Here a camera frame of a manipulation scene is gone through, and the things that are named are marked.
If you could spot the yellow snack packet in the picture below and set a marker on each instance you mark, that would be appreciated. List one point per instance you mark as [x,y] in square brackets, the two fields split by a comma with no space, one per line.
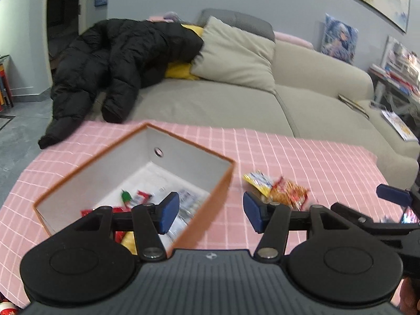
[259,180]

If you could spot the white desk frame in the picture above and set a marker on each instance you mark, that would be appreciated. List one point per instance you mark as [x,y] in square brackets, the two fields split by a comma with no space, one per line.
[379,92]

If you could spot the dark book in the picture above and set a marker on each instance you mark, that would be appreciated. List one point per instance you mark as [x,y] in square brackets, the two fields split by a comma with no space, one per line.
[353,105]

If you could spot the stack of books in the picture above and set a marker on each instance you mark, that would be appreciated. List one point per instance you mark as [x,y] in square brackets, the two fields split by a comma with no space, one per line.
[390,78]

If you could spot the smartphone on sofa arm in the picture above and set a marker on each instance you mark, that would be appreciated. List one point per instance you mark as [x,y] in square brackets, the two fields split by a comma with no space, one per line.
[378,104]

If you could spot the beige sofa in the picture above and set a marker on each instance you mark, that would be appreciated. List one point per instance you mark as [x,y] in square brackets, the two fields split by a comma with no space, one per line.
[213,101]

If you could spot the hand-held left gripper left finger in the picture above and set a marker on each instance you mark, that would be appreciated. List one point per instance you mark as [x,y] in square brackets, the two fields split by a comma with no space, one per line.
[169,211]

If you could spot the black puffer jacket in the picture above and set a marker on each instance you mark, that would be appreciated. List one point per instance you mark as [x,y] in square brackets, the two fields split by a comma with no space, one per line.
[131,49]

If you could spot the grey houndstooth cushion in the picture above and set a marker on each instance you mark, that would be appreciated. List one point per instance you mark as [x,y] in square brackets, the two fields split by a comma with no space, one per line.
[242,19]

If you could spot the grey fuzzy cloth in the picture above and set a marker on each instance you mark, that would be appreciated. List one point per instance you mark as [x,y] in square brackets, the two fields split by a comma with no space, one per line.
[171,16]

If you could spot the white desk organizer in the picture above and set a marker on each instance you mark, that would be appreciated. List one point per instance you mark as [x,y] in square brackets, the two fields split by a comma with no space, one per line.
[400,59]

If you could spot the pink blanket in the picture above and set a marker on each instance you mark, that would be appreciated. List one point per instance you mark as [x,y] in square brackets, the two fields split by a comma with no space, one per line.
[292,38]

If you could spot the stacked colourful stools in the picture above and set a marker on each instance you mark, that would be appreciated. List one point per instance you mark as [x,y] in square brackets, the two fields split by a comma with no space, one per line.
[3,85]

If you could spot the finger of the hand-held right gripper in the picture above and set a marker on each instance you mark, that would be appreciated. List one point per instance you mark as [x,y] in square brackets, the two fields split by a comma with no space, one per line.
[390,192]
[354,218]

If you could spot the red white container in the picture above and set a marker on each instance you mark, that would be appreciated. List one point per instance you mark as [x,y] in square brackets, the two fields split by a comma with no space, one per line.
[8,307]

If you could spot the small green silver packet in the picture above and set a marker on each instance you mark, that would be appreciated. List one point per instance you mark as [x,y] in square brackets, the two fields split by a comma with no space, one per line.
[126,197]

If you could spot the red packet of orange sticks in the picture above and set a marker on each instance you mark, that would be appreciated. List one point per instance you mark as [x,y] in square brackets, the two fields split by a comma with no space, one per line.
[288,192]

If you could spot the yellow cushion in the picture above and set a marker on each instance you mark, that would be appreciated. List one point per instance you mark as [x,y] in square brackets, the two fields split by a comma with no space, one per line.
[178,71]

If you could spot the anime print cushion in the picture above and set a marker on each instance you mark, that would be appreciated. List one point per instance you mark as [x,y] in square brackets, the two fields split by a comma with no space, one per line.
[339,37]

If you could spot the beige pillow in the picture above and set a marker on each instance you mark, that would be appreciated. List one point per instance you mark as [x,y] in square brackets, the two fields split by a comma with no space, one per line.
[236,55]

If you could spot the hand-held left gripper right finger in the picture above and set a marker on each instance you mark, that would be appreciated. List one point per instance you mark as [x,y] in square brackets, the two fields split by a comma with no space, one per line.
[254,210]

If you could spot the pink checkered tablecloth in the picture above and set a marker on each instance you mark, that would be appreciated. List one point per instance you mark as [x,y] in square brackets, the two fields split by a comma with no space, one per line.
[295,157]

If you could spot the orange cardboard box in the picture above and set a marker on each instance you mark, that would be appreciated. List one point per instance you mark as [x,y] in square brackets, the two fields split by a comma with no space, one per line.
[183,157]

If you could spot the white yellow magazine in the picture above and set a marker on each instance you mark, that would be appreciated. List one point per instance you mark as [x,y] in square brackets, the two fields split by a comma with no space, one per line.
[398,124]

